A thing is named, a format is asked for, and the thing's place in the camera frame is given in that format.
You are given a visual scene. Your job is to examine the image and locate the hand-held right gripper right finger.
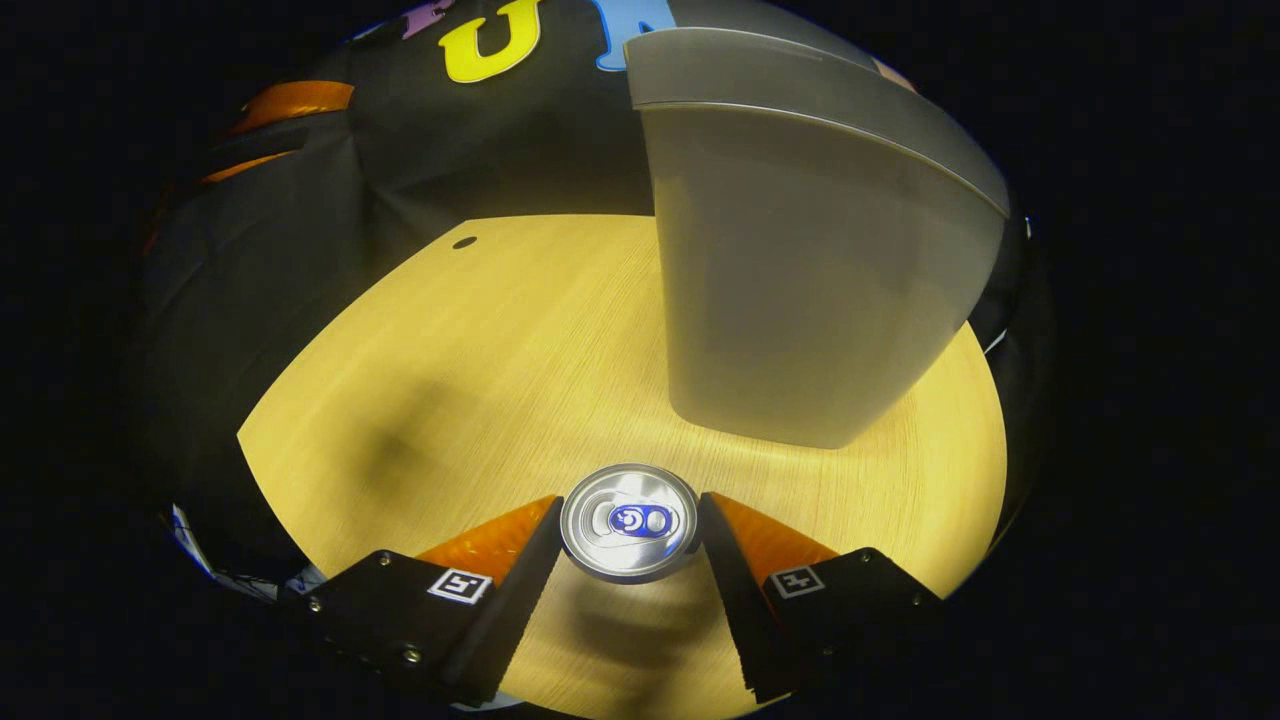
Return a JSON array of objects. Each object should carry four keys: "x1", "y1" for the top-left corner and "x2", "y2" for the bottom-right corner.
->
[{"x1": 698, "y1": 490, "x2": 947, "y2": 705}]

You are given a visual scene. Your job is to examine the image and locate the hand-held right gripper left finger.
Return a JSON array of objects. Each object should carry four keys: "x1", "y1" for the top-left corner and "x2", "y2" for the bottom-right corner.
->
[{"x1": 300, "y1": 493, "x2": 566, "y2": 709}]

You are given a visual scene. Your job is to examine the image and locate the silver pop can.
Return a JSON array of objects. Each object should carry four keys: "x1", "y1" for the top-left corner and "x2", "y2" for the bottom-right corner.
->
[{"x1": 559, "y1": 462, "x2": 702, "y2": 585}]

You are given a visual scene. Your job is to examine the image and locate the white desktop garbage bin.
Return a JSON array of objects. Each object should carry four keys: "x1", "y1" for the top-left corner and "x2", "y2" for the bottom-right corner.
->
[{"x1": 623, "y1": 27, "x2": 1011, "y2": 450}]

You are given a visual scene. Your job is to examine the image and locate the white and blue object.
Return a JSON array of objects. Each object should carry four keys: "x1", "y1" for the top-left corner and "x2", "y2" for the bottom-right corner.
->
[{"x1": 168, "y1": 503, "x2": 331, "y2": 603}]

